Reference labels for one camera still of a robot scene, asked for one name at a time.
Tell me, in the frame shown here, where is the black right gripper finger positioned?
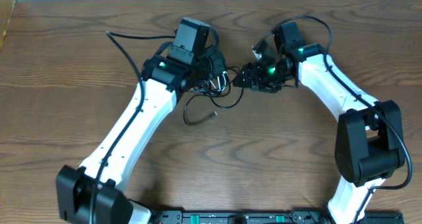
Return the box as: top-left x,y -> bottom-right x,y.
233,64 -> 254,88
249,84 -> 280,93

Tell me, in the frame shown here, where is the black USB cable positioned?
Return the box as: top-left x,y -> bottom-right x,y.
183,65 -> 245,126

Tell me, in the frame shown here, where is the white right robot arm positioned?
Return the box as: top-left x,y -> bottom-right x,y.
233,16 -> 413,223

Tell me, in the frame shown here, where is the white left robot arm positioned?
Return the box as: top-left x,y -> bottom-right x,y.
56,17 -> 225,223

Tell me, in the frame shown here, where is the cardboard side panel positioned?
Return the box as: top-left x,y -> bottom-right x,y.
0,0 -> 16,47

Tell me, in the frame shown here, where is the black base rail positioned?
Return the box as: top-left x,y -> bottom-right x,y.
144,210 -> 405,224

